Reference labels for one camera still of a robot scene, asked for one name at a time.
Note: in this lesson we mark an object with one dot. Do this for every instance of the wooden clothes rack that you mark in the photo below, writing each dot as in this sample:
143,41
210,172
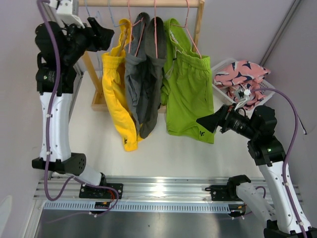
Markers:
98,102

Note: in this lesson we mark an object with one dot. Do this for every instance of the grey shorts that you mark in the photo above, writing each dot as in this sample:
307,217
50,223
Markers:
143,78

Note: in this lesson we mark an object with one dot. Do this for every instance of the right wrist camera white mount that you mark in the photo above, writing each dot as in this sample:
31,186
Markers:
242,97

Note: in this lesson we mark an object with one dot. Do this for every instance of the pink shark print shorts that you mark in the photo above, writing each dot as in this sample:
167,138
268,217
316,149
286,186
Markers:
240,74

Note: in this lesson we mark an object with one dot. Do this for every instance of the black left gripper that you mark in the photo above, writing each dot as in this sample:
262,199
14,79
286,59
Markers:
100,41

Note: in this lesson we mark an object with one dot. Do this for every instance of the lime green shorts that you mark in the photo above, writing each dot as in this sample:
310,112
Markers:
186,86

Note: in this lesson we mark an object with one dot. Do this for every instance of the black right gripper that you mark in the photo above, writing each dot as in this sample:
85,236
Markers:
211,122

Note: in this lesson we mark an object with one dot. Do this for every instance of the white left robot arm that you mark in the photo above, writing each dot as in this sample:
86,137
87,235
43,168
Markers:
60,49

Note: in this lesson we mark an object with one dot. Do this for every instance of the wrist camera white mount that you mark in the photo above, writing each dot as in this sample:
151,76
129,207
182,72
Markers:
242,97
67,10

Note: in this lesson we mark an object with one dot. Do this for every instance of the pink wire hanger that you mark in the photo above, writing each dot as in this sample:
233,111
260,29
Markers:
199,15
155,28
137,31

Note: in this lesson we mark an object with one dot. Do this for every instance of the slotted cable duct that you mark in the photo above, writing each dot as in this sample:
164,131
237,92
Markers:
141,207

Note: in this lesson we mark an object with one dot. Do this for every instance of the yellow shorts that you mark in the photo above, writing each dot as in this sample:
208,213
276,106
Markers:
113,84

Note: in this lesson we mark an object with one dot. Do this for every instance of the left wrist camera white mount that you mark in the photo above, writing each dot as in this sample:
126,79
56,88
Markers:
67,10

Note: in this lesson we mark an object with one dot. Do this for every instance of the white plastic basket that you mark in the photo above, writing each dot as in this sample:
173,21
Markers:
221,93

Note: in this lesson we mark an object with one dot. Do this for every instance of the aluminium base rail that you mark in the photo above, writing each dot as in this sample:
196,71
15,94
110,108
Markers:
145,189

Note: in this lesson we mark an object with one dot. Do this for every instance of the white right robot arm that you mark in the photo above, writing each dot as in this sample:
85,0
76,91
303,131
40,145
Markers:
284,218

